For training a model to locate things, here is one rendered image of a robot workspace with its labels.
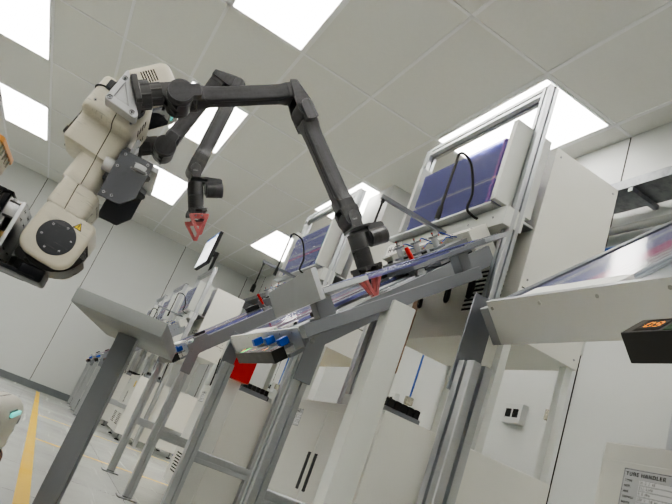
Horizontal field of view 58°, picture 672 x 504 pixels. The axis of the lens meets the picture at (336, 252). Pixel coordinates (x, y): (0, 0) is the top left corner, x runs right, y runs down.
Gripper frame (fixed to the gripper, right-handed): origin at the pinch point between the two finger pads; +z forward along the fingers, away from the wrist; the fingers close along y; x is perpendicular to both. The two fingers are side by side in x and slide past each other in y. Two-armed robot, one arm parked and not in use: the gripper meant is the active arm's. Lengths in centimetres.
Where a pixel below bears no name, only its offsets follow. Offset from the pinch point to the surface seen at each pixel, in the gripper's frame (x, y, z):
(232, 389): 27, 94, 24
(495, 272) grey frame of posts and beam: -36.5, -13.5, 4.6
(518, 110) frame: -84, 2, -49
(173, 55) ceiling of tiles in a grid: -60, 312, -223
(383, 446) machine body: 16.9, -9.8, 40.1
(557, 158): -82, -10, -26
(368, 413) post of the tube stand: 34, -43, 22
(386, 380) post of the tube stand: 28, -44, 17
